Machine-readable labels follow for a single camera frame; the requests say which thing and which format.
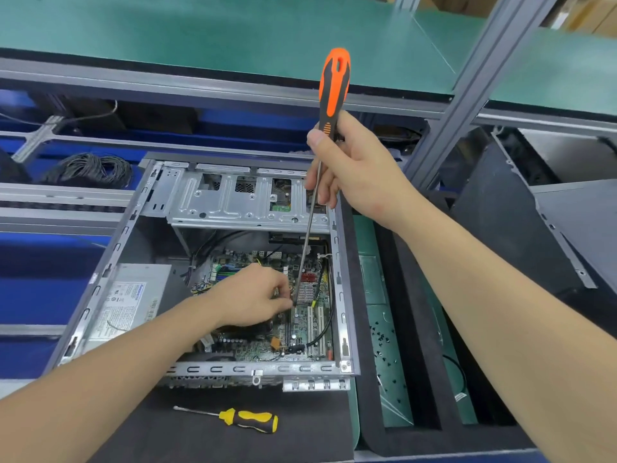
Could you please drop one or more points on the person's left hand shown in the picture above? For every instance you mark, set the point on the person's left hand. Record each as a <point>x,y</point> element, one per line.
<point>241,298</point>

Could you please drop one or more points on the person's right hand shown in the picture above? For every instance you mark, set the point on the person's right hand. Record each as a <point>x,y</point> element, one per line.
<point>366,178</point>

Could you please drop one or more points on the person's left fingers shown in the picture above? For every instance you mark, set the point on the person's left fingers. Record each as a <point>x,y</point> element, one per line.
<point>279,294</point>

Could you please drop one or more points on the person's right thumb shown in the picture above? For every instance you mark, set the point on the person's right thumb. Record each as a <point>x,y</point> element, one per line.
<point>322,141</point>

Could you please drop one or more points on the orange black long screwdriver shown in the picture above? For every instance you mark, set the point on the orange black long screwdriver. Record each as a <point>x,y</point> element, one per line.
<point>335,81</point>

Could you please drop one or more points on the person's right forearm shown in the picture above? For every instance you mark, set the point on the person's right forearm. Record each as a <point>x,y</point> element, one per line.
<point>506,323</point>

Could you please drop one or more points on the person's left forearm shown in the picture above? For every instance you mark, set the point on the person's left forearm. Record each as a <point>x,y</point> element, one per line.
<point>96,390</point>

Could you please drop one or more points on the silver finned heatsink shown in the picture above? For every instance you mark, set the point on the silver finned heatsink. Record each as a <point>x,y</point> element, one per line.
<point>306,294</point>

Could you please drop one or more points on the green computer motherboard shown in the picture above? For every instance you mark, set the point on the green computer motherboard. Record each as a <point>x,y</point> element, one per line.
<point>250,351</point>

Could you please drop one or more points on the grey metal computer case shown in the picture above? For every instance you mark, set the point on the grey metal computer case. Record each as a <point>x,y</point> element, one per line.
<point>344,327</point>

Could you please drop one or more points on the green metal panel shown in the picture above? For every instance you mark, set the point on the green metal panel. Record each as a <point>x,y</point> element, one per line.
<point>381,294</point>
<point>462,405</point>

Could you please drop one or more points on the silver metal drive cage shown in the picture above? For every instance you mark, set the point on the silver metal drive cage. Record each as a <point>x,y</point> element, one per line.
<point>231,202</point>

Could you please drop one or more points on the scatter of small black screws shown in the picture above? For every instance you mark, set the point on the scatter of small black screws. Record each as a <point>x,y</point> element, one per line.
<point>381,336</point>

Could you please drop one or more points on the yellow black short screwdriver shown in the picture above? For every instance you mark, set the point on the yellow black short screwdriver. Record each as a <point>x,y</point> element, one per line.
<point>250,420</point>

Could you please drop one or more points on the black foam tray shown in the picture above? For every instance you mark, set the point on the black foam tray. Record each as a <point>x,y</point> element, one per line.
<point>409,332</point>

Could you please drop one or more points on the grey power supply unit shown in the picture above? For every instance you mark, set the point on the grey power supply unit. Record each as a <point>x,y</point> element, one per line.
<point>130,294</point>

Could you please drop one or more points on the black foam mat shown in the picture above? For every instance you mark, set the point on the black foam mat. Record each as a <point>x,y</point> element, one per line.
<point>193,443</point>

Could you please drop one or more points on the dark grey computer side panel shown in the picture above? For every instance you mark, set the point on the dark grey computer side panel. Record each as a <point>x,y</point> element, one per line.
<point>496,212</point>

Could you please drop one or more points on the brown cardboard boxes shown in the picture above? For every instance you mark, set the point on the brown cardboard boxes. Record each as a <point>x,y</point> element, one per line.
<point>593,14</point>

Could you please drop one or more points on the aluminium shelf rail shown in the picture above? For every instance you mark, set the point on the aluminium shelf rail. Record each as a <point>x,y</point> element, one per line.
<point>193,86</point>

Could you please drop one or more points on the aluminium frame post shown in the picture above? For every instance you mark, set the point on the aluminium frame post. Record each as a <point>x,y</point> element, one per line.
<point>482,67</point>

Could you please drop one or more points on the grey conveyor rail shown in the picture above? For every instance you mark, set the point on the grey conveyor rail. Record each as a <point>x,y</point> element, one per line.
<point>58,202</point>

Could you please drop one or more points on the grey metal bracket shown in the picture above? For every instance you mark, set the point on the grey metal bracket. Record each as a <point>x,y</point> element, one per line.
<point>38,137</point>

